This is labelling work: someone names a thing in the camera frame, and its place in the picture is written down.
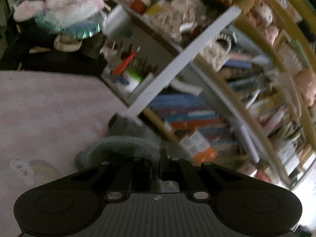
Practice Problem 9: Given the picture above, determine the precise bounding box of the grey-green sweatshirt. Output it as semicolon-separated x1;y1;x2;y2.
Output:
74;114;193;170

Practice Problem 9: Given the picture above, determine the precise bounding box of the lower orange white box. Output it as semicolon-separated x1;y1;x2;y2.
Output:
193;147;217;164

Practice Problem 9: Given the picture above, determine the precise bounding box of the orange white box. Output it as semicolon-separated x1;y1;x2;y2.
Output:
180;131;211;157
193;147;217;164

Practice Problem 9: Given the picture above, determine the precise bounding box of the upper orange white box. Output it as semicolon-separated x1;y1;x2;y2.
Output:
180;131;211;157

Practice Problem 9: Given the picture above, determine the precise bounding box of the row of leaning books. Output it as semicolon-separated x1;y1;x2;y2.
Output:
148;92;246;156

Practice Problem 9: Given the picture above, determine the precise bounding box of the pink checked cartoon tablecloth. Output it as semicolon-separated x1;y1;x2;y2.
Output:
1;71;126;236

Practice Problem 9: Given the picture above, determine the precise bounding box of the white and wood bookshelf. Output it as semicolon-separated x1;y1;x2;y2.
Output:
102;0;315;190

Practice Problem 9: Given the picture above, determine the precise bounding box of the white quilted handbag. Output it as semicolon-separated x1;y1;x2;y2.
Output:
199;34;232;72

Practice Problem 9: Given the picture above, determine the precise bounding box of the floral fabric pouch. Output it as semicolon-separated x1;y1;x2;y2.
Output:
148;0;196;43

